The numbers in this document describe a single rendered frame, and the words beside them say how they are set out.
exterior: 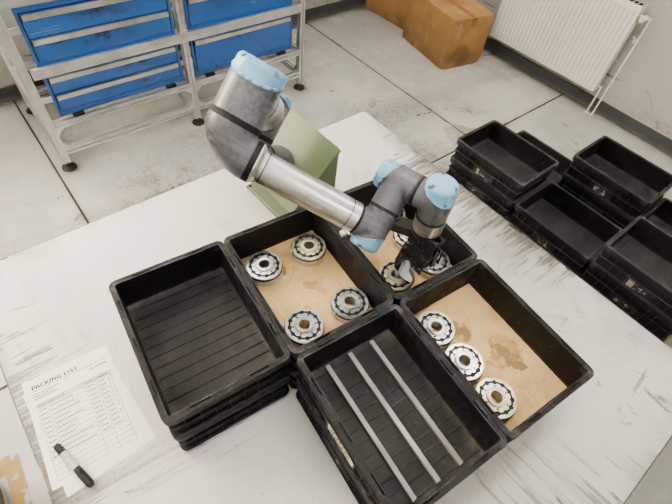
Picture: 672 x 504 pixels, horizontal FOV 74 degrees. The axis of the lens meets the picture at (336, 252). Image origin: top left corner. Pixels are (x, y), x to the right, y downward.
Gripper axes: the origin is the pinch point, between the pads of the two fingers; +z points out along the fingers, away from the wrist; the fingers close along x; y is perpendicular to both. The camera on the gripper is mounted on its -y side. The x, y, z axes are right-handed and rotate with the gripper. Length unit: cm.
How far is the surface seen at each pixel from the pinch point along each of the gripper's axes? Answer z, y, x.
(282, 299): 4.8, -12.7, -32.5
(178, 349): 5, -14, -62
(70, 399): 18, -23, -89
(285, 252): 4.9, -26.2, -23.0
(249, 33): 39, -208, 65
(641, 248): 38, 31, 123
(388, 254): 4.7, -9.0, 2.9
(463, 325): 4.5, 21.2, 4.5
